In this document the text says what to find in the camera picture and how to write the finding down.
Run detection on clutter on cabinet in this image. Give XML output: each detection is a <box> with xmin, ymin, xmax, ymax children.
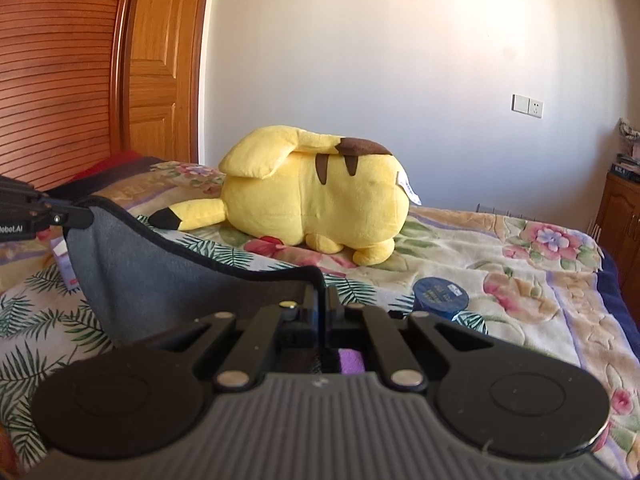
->
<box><xmin>617</xmin><ymin>117</ymin><xmax>640</xmax><ymax>163</ymax></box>

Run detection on blue round container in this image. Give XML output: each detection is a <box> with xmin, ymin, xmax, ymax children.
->
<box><xmin>412</xmin><ymin>276</ymin><xmax>469</xmax><ymax>322</ymax></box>

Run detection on floral blanket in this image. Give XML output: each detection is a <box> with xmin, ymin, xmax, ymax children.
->
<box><xmin>0</xmin><ymin>160</ymin><xmax>632</xmax><ymax>478</ymax></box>

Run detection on purple cloth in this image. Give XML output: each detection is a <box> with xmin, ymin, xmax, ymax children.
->
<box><xmin>339</xmin><ymin>347</ymin><xmax>367</xmax><ymax>377</ymax></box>

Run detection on grey towel with black edge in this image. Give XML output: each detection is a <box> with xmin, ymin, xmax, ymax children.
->
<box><xmin>62</xmin><ymin>195</ymin><xmax>327</xmax><ymax>352</ymax></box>

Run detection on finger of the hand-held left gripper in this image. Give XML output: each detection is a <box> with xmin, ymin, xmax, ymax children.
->
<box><xmin>0</xmin><ymin>176</ymin><xmax>96</xmax><ymax>229</ymax></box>

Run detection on wooden cabinet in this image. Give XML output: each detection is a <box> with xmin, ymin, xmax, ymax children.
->
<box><xmin>590</xmin><ymin>170</ymin><xmax>640</xmax><ymax>306</ymax></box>

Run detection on white wall socket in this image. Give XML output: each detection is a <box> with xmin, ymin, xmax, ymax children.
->
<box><xmin>511</xmin><ymin>93</ymin><xmax>545</xmax><ymax>120</ymax></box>

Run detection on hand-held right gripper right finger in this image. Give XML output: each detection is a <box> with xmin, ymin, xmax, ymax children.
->
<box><xmin>325</xmin><ymin>303</ymin><xmax>497</xmax><ymax>394</ymax></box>

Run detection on dark blue bedsheet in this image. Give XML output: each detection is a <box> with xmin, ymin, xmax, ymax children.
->
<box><xmin>594</xmin><ymin>247</ymin><xmax>640</xmax><ymax>361</ymax></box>

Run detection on red pillow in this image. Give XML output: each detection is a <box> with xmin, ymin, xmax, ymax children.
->
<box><xmin>70</xmin><ymin>149</ymin><xmax>151</xmax><ymax>185</ymax></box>

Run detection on dark book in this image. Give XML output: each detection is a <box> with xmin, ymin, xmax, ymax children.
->
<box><xmin>608</xmin><ymin>162</ymin><xmax>640</xmax><ymax>184</ymax></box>

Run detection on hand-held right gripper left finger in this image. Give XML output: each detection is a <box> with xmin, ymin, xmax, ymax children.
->
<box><xmin>146</xmin><ymin>302</ymin><xmax>322</xmax><ymax>394</ymax></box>

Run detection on yellow plush toy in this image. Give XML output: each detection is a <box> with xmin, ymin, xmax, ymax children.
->
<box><xmin>149</xmin><ymin>124</ymin><xmax>424</xmax><ymax>267</ymax></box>

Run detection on wooden slatted headboard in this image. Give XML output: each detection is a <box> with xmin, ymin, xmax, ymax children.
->
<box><xmin>0</xmin><ymin>0</ymin><xmax>138</xmax><ymax>196</ymax></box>

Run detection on small pink white box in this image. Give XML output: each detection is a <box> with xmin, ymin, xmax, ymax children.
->
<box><xmin>49</xmin><ymin>236</ymin><xmax>84</xmax><ymax>297</ymax></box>

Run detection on wooden door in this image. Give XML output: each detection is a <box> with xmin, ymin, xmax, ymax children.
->
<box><xmin>119</xmin><ymin>0</ymin><xmax>215</xmax><ymax>167</ymax></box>

